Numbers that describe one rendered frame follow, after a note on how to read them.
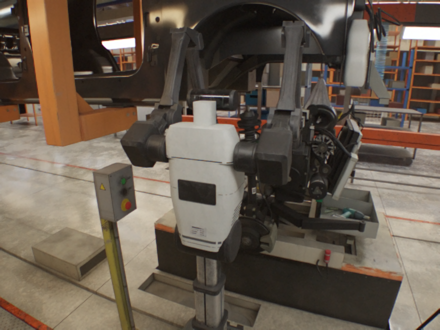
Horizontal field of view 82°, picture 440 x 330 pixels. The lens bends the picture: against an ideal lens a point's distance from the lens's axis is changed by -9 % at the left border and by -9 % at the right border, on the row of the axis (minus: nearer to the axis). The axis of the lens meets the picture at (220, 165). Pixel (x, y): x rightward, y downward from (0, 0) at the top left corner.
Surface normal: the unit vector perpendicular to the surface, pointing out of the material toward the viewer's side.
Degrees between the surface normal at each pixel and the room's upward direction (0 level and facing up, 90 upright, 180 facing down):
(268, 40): 90
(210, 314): 90
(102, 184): 90
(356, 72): 100
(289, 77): 67
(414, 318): 0
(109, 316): 0
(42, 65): 90
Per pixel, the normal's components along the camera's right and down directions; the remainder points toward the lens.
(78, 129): 0.93, 0.11
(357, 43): -0.39, 0.30
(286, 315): 0.00, -0.95
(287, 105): -0.33, -0.11
